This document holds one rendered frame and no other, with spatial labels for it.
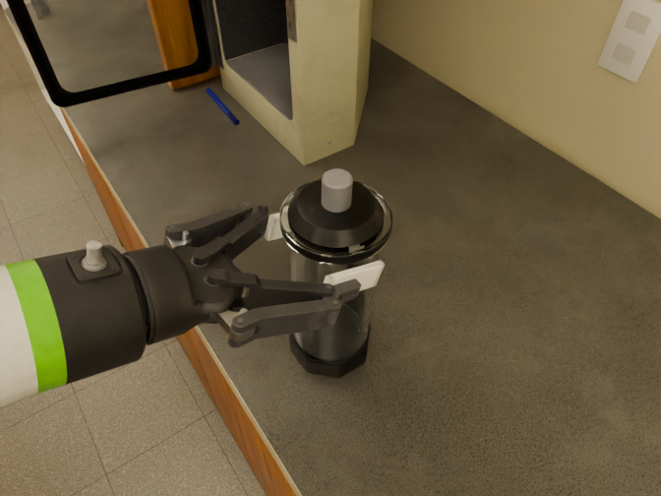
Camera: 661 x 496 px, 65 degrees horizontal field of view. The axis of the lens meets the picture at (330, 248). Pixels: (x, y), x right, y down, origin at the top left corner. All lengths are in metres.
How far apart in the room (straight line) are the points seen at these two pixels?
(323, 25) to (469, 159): 0.36
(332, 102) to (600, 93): 0.44
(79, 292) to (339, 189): 0.22
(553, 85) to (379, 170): 0.35
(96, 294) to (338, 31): 0.59
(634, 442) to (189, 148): 0.82
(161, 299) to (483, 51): 0.88
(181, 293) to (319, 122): 0.55
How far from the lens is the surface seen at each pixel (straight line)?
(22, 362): 0.38
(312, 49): 0.82
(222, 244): 0.47
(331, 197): 0.46
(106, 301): 0.38
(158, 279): 0.40
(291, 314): 0.42
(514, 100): 1.11
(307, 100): 0.86
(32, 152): 2.89
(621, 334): 0.79
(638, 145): 0.99
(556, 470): 0.66
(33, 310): 0.37
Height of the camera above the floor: 1.52
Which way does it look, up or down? 48 degrees down
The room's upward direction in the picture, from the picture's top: straight up
